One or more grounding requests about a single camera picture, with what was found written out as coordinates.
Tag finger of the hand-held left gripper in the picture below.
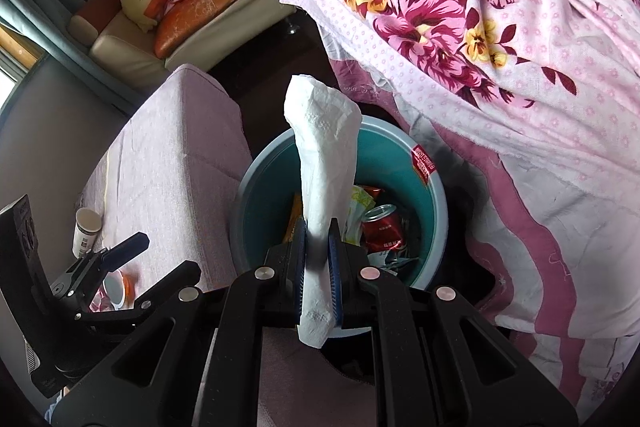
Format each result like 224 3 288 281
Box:
75 259 203 339
52 232 151 303

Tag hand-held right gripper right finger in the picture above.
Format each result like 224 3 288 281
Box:
327 217 581 427

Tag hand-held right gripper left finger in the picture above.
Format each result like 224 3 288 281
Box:
50 217 308 427

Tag pink paper cup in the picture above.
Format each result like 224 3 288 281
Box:
90 271 128 312

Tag red soda can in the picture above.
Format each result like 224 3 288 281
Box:
361 204 407 253

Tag yellow-green snack wrapper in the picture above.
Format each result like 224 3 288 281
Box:
342 186 383 243

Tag white paper tissue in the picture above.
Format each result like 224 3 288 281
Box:
284 74 362 349

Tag teal plastic bin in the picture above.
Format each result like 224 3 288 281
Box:
229 114 449 340

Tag small white bottle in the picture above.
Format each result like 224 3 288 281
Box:
72 208 102 259

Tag orange wrapper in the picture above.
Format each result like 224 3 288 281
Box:
286 194 304 244

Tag lilac table cloth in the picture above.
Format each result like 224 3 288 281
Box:
45 63 376 427

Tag cream sofa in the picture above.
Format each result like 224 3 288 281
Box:
69 0 296 80

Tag grey-blue curtain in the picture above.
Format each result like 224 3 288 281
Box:
0 0 141 108

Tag orange cushion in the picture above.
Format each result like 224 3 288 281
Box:
154 0 271 58

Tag floral bedsheet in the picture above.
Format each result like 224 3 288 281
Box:
267 0 640 228

